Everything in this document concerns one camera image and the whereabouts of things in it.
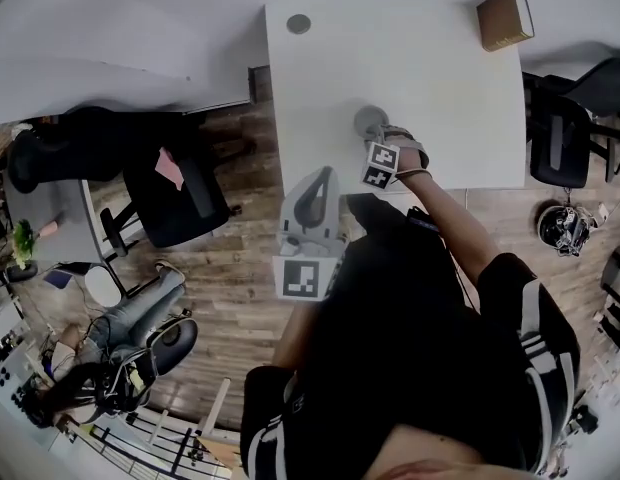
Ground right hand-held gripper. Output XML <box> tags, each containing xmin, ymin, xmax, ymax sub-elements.
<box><xmin>360</xmin><ymin>121</ymin><xmax>422</xmax><ymax>190</ymax></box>

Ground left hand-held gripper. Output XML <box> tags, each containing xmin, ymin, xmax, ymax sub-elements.
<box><xmin>272</xmin><ymin>166</ymin><xmax>349</xmax><ymax>302</ymax></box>

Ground grey round object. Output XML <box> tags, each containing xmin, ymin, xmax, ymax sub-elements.
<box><xmin>353</xmin><ymin>104</ymin><xmax>391</xmax><ymax>139</ymax></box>

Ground person's left forearm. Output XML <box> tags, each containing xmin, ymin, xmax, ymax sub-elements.
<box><xmin>273</xmin><ymin>297</ymin><xmax>324</xmax><ymax>369</ymax></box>

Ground person's right forearm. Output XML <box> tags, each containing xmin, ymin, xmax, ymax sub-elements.
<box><xmin>397</xmin><ymin>170</ymin><xmax>501</xmax><ymax>289</ymax></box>

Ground person's right hand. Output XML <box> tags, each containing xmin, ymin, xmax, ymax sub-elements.
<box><xmin>397</xmin><ymin>135</ymin><xmax>431</xmax><ymax>175</ymax></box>

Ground black clip-on device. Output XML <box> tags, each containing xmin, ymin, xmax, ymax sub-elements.
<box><xmin>407</xmin><ymin>206</ymin><xmax>444</xmax><ymax>234</ymax></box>

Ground pink paper note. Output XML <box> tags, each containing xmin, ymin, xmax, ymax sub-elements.
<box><xmin>154</xmin><ymin>147</ymin><xmax>186</xmax><ymax>192</ymax></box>

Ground person's black shirt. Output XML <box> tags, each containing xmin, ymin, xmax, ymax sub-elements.
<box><xmin>239</xmin><ymin>192</ymin><xmax>581</xmax><ymax>474</ymax></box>

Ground brown book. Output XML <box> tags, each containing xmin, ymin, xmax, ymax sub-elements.
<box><xmin>475</xmin><ymin>0</ymin><xmax>536</xmax><ymax>54</ymax></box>

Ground black mesh office chair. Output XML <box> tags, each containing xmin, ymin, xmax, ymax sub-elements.
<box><xmin>522</xmin><ymin>70</ymin><xmax>599</xmax><ymax>189</ymax></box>
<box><xmin>564</xmin><ymin>56</ymin><xmax>620</xmax><ymax>184</ymax></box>

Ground black round-back chair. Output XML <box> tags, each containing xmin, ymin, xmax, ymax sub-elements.
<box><xmin>139</xmin><ymin>315</ymin><xmax>200</xmax><ymax>379</ymax></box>

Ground white round stool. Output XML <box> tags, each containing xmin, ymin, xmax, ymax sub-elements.
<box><xmin>84</xmin><ymin>266</ymin><xmax>122</xmax><ymax>307</ymax></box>

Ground grey desk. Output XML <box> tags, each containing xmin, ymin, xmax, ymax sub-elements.
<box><xmin>2</xmin><ymin>167</ymin><xmax>116</xmax><ymax>264</ymax></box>

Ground black padded office chair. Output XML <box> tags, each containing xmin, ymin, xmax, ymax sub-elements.
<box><xmin>7</xmin><ymin>107</ymin><xmax>201</xmax><ymax>194</ymax></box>

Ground green plant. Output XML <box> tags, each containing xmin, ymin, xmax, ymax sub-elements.
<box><xmin>12</xmin><ymin>219</ymin><xmax>39</xmax><ymax>269</ymax></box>

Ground black metal rack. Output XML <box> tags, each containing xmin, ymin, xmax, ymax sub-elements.
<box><xmin>89</xmin><ymin>412</ymin><xmax>231</xmax><ymax>480</ymax></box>

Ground black plant pot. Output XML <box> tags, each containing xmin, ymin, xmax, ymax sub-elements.
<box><xmin>4</xmin><ymin>262</ymin><xmax>39</xmax><ymax>284</ymax></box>

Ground black headset with cables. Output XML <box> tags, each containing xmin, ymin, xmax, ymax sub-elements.
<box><xmin>537</xmin><ymin>202</ymin><xmax>599</xmax><ymax>257</ymax></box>

